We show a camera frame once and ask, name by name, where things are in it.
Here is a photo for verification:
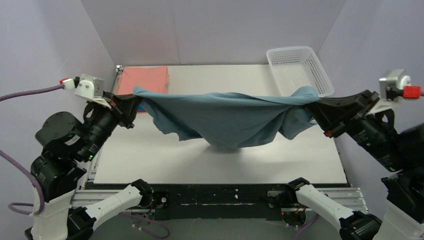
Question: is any blue-grey t shirt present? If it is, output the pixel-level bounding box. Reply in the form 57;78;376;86
133;86;319;149

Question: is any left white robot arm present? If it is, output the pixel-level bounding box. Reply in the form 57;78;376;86
25;92;153;240

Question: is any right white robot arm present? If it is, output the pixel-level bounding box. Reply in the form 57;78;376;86
284;86;424;240

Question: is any pink folded t shirt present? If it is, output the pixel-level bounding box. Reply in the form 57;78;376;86
115;66;169;95

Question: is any white plastic basket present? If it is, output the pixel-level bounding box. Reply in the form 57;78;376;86
266;46;335;97

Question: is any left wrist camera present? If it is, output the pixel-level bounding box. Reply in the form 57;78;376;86
60;74;111;109

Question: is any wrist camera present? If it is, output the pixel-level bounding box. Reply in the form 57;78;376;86
367;69;424;115
60;74;111;109

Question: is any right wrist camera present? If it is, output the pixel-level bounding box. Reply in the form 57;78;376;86
367;69;424;115

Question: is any aluminium frame rail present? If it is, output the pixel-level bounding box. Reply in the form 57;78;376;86
61;65;377;240

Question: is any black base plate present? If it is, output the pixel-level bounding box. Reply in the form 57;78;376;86
120;183;319;222

